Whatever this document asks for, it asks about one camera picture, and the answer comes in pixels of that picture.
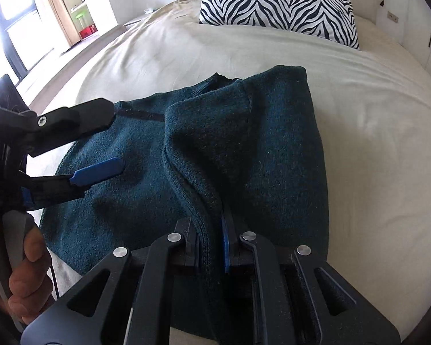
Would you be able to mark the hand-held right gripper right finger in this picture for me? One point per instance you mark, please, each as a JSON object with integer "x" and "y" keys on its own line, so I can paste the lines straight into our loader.
{"x": 227, "y": 248}

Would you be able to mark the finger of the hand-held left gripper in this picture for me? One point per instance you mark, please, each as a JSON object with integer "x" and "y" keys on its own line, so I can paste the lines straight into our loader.
{"x": 100, "y": 169}
{"x": 72, "y": 120}

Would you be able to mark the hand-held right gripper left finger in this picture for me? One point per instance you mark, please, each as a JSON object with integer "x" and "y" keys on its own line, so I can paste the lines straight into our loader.
{"x": 188, "y": 248}

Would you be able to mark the dark green sweater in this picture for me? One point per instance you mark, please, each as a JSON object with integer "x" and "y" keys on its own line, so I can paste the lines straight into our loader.
{"x": 265, "y": 143}

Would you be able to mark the person's left hand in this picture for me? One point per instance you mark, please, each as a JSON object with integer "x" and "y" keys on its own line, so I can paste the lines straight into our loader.
{"x": 32, "y": 280}

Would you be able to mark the red box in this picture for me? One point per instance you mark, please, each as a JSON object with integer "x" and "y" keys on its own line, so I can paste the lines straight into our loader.
{"x": 88, "y": 31}

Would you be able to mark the black framed window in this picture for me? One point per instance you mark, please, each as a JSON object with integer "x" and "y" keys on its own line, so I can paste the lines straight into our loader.
{"x": 14, "y": 25}

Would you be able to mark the beige curtain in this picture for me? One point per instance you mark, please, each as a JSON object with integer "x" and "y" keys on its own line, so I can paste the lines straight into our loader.
{"x": 52, "y": 7}

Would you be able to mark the white nightstand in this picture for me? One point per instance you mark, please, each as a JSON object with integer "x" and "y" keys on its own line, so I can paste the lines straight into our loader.
{"x": 134, "y": 19}

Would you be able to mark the bed with beige sheet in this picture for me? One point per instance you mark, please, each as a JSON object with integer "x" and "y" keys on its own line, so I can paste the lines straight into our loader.
{"x": 373, "y": 115}

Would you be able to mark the zebra print pillow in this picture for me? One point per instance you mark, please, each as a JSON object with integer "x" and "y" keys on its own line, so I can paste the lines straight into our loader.
{"x": 280, "y": 3}

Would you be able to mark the white wardrobe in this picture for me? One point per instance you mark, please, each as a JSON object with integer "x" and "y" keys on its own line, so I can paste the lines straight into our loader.
{"x": 423, "y": 18}

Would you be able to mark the small wall socket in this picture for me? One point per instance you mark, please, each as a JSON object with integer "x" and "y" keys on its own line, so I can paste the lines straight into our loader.
{"x": 393, "y": 16}

